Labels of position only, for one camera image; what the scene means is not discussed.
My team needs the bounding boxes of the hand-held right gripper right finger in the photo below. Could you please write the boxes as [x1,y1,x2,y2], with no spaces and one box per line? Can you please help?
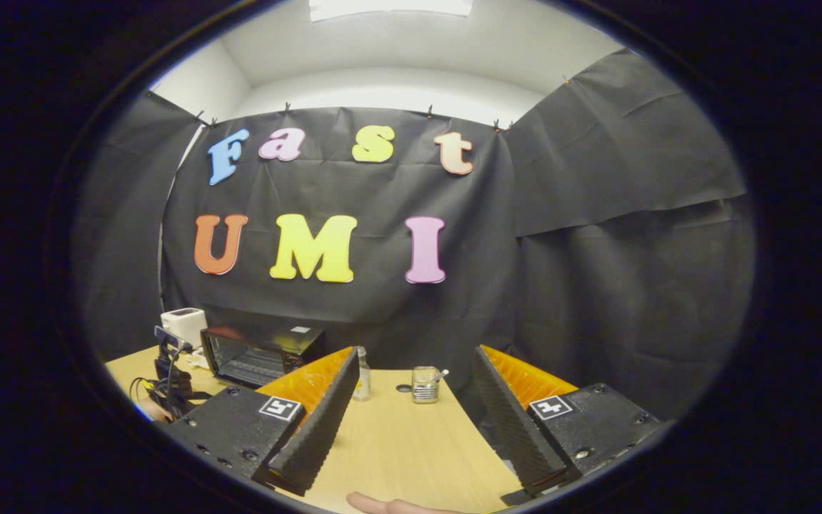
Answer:
[473,345,661,497]

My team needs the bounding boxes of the black electric oven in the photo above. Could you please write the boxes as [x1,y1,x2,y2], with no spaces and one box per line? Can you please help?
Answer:
[201,325,327,390]

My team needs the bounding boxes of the metal wire holder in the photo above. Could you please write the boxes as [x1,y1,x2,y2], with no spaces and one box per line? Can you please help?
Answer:
[412,366,441,405]

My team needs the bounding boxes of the white toaster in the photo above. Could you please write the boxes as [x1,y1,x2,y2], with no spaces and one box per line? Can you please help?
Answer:
[161,308,209,351]

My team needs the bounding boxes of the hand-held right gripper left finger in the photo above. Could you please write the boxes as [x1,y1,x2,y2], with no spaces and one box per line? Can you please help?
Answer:
[167,348,360,497]

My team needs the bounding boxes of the black backdrop cloth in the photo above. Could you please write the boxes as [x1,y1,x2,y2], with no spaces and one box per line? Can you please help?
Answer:
[72,49,758,423]

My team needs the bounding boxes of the ceiling light panel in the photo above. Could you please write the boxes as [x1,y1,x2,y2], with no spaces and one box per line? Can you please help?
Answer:
[309,0,474,22]

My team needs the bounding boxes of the clear glass bottle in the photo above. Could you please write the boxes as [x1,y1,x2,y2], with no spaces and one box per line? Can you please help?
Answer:
[353,346,372,402]

